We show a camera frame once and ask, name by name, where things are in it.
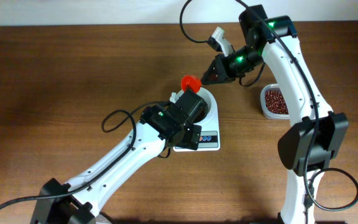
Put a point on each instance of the white round bowl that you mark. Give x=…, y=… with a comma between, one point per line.
x=212, y=105

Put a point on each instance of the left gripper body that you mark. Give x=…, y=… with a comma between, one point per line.
x=196, y=109

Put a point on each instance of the orange measuring scoop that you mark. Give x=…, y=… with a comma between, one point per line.
x=192, y=83

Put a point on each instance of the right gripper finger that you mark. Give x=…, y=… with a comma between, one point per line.
x=215, y=71
x=208, y=81

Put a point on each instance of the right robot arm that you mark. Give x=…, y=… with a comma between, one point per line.
x=316, y=131

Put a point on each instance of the clear plastic food container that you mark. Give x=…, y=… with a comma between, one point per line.
x=265, y=111

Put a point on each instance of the white digital kitchen scale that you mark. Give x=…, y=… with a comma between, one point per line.
x=209, y=138

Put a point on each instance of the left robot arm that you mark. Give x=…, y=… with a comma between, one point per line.
x=81, y=198

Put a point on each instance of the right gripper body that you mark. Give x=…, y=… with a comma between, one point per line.
x=220, y=70

